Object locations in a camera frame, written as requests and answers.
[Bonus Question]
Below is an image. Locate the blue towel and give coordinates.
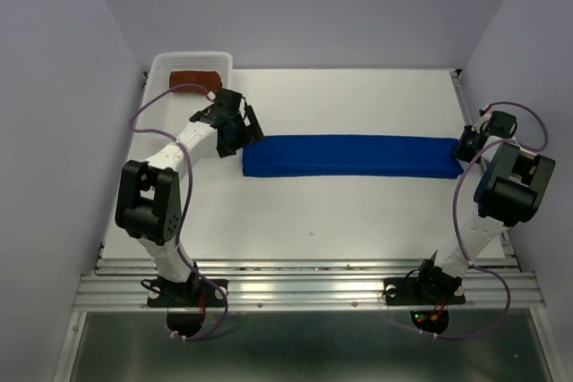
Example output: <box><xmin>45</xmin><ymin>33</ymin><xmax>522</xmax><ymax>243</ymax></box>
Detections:
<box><xmin>242</xmin><ymin>134</ymin><xmax>463</xmax><ymax>179</ymax></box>

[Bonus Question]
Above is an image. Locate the brown towel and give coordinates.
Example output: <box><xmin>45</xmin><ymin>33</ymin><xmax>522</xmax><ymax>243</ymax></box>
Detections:
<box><xmin>168</xmin><ymin>70</ymin><xmax>223</xmax><ymax>94</ymax></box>

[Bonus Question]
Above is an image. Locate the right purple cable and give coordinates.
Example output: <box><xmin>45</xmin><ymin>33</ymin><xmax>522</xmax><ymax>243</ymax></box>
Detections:
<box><xmin>384</xmin><ymin>102</ymin><xmax>551</xmax><ymax>339</ymax></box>

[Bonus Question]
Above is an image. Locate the aluminium rail frame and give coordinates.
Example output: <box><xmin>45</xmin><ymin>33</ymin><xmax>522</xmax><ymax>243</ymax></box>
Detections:
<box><xmin>51</xmin><ymin>68</ymin><xmax>554</xmax><ymax>382</ymax></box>

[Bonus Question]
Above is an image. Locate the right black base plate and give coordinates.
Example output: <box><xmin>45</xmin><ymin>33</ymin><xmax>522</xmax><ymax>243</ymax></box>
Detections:
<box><xmin>382</xmin><ymin>276</ymin><xmax>466</xmax><ymax>306</ymax></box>

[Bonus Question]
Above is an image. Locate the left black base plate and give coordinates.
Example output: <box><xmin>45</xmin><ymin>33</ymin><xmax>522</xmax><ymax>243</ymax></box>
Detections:
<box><xmin>140</xmin><ymin>276</ymin><xmax>225</xmax><ymax>309</ymax></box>

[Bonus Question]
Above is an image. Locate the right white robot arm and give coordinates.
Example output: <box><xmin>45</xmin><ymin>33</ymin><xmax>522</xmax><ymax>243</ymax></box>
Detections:
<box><xmin>412</xmin><ymin>106</ymin><xmax>556</xmax><ymax>301</ymax></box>

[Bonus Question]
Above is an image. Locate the white plastic basket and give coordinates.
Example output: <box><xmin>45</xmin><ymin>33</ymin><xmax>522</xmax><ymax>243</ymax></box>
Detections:
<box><xmin>137</xmin><ymin>51</ymin><xmax>233</xmax><ymax>135</ymax></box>

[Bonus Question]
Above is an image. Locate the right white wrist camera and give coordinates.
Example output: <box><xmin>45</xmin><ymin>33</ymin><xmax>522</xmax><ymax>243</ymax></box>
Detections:
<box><xmin>472</xmin><ymin>106</ymin><xmax>492</xmax><ymax>134</ymax></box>

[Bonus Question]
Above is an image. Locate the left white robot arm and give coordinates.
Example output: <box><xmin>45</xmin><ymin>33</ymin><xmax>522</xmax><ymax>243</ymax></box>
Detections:
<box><xmin>115</xmin><ymin>84</ymin><xmax>264</xmax><ymax>305</ymax></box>

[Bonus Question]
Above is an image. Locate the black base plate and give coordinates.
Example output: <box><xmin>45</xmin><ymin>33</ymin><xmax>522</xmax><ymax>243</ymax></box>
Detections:
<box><xmin>140</xmin><ymin>276</ymin><xmax>225</xmax><ymax>309</ymax></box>
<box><xmin>382</xmin><ymin>276</ymin><xmax>466</xmax><ymax>306</ymax></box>

